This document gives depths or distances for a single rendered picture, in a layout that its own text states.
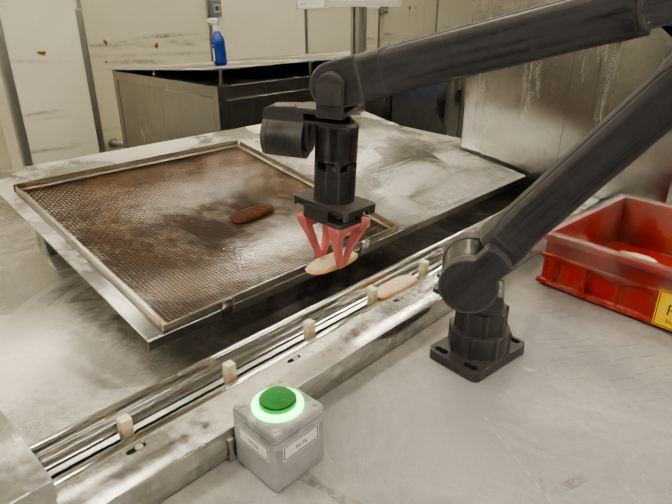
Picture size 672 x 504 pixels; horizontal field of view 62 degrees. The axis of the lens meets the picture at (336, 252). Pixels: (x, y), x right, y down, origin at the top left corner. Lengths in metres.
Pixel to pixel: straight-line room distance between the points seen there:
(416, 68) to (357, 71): 0.07
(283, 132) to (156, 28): 4.12
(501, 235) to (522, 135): 0.80
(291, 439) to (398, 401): 0.19
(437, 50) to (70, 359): 0.64
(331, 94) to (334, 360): 0.33
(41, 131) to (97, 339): 3.33
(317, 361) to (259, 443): 0.17
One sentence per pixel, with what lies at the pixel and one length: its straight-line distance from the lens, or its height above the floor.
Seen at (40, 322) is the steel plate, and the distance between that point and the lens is 1.01.
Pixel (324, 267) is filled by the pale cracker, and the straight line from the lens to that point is 0.79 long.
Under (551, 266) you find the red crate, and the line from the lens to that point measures 1.05.
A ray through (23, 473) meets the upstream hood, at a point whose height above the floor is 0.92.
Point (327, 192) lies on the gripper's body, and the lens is 0.74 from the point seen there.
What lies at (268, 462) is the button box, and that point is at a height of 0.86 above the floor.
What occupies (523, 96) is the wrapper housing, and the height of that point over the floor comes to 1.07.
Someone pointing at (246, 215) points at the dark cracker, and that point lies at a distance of 1.03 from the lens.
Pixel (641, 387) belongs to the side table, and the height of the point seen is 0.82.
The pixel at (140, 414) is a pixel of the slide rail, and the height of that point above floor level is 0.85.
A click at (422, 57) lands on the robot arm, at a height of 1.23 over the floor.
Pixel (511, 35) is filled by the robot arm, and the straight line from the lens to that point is 0.68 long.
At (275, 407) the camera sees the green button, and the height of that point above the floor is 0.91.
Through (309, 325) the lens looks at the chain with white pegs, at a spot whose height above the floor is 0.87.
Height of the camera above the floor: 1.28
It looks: 24 degrees down
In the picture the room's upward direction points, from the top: straight up
